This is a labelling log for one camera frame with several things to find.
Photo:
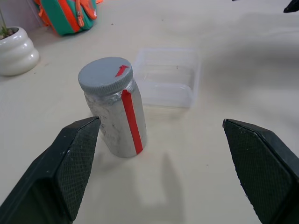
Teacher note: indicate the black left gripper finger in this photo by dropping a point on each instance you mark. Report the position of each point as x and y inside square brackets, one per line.
[53, 172]
[264, 168]

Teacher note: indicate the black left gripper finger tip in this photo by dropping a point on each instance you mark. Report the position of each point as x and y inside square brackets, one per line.
[292, 6]

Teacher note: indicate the silver bottle with red stripe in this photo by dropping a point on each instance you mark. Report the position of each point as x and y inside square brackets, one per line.
[121, 121]

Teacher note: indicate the grey plastic jar lid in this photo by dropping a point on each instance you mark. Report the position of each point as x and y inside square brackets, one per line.
[105, 75]

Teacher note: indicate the clear plastic container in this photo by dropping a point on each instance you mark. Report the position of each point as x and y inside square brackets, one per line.
[168, 77]

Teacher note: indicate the white ribbed plant pot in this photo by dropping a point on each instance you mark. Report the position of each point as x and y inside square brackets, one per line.
[16, 52]

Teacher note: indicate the green potted plant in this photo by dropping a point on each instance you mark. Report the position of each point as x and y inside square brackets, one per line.
[3, 25]

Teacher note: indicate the green and orange backpack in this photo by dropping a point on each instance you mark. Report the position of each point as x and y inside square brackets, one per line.
[67, 14]

